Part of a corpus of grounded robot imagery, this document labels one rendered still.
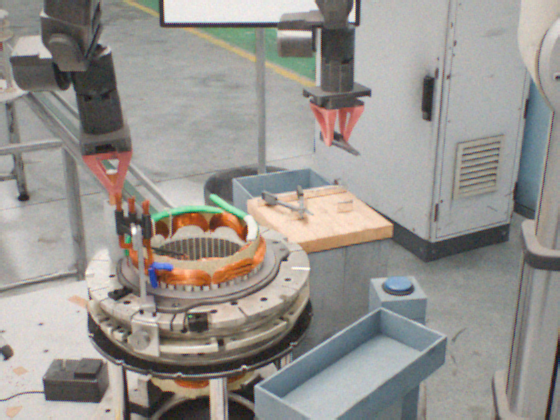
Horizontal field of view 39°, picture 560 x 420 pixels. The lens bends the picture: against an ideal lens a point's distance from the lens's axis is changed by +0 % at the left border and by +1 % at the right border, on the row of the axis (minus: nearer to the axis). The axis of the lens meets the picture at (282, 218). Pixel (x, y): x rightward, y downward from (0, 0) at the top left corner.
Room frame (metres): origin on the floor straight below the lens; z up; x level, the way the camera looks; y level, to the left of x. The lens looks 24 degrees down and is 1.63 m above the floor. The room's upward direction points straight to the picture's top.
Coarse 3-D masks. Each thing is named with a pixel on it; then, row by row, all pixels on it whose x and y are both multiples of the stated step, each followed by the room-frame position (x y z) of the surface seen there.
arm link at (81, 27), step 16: (48, 0) 0.93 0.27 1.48; (64, 0) 0.93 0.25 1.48; (80, 0) 0.93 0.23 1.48; (96, 0) 0.97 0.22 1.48; (48, 16) 0.95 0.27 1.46; (64, 16) 0.94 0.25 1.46; (80, 16) 0.94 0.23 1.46; (96, 16) 1.00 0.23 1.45; (48, 32) 0.96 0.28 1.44; (64, 32) 0.95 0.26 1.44; (80, 32) 0.95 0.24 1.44; (80, 48) 0.96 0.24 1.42
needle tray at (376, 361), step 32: (384, 320) 0.94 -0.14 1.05; (320, 352) 0.85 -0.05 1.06; (352, 352) 0.90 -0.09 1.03; (384, 352) 0.90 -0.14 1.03; (416, 352) 0.90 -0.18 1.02; (288, 384) 0.81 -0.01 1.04; (320, 384) 0.83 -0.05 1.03; (352, 384) 0.83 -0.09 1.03; (384, 384) 0.78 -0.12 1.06; (416, 384) 0.83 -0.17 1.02; (256, 416) 0.77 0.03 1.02; (288, 416) 0.73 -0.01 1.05; (320, 416) 0.76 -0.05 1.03; (352, 416) 0.73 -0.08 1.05; (384, 416) 0.80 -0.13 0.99
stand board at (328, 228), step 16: (256, 208) 1.29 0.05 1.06; (272, 208) 1.29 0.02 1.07; (288, 208) 1.29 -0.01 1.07; (320, 208) 1.29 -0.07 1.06; (336, 208) 1.29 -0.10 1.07; (368, 208) 1.29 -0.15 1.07; (272, 224) 1.22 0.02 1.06; (288, 224) 1.22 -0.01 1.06; (304, 224) 1.22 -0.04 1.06; (320, 224) 1.22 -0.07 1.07; (336, 224) 1.22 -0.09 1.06; (352, 224) 1.22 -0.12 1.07; (368, 224) 1.22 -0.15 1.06; (384, 224) 1.22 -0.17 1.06; (288, 240) 1.16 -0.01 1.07; (304, 240) 1.16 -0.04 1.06; (320, 240) 1.17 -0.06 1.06; (336, 240) 1.18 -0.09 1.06; (352, 240) 1.19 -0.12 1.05; (368, 240) 1.21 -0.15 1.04
